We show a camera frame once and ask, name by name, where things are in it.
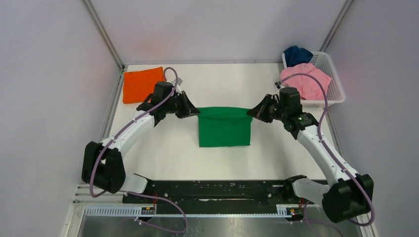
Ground navy blue t-shirt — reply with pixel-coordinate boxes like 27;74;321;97
283;45;313;67

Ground aluminium front frame rail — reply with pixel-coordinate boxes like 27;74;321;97
73;181;307;217

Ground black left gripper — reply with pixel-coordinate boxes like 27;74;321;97
164;90;200;119

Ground corner aluminium post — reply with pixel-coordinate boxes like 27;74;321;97
320;0;355;52
81;0;125;71

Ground white plastic laundry basket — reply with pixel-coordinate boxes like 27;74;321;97
282;50;346;107

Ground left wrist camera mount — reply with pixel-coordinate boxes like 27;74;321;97
174;77;183;86

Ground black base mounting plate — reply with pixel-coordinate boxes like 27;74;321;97
123;175;308;215

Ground green t-shirt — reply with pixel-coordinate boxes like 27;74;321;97
198;107;252;148

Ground pink t-shirt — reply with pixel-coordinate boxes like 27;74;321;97
280;63;332;101

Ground left corner aluminium post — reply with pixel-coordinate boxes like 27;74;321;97
81;0;125;71

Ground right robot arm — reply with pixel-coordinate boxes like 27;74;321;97
247;87;374;223

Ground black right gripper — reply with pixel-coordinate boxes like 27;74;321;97
247;94;288;123

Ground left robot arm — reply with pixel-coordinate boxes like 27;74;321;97
81;81;201;203

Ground folded orange t-shirt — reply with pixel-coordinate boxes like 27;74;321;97
122;67;165;104

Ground right corner aluminium post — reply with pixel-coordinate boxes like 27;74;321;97
320;0;355;52

